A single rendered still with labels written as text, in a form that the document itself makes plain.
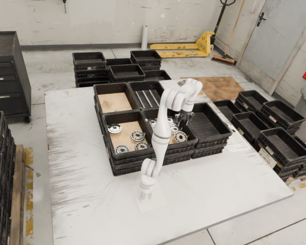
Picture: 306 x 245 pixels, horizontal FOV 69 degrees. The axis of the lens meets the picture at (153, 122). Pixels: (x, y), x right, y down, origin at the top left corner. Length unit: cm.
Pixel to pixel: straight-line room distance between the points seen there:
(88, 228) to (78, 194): 22
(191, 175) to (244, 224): 98
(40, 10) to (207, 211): 402
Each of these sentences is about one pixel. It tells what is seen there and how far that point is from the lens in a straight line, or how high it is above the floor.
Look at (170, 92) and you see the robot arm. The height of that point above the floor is 144.
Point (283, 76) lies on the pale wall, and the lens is 443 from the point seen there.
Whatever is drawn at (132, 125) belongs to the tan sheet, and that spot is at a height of 83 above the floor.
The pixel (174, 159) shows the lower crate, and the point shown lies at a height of 75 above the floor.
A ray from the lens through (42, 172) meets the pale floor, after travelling 256.
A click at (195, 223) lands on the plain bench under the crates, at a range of 150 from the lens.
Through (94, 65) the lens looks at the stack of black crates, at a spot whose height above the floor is 54.
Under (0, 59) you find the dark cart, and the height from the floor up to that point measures 86.
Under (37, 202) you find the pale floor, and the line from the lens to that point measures 238.
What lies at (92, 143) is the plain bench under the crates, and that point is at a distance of 178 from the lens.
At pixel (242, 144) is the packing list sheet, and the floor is 70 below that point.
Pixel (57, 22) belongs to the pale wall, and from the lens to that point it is 462.
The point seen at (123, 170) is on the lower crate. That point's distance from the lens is 155.
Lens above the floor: 200
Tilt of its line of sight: 41 degrees down
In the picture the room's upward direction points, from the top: 10 degrees clockwise
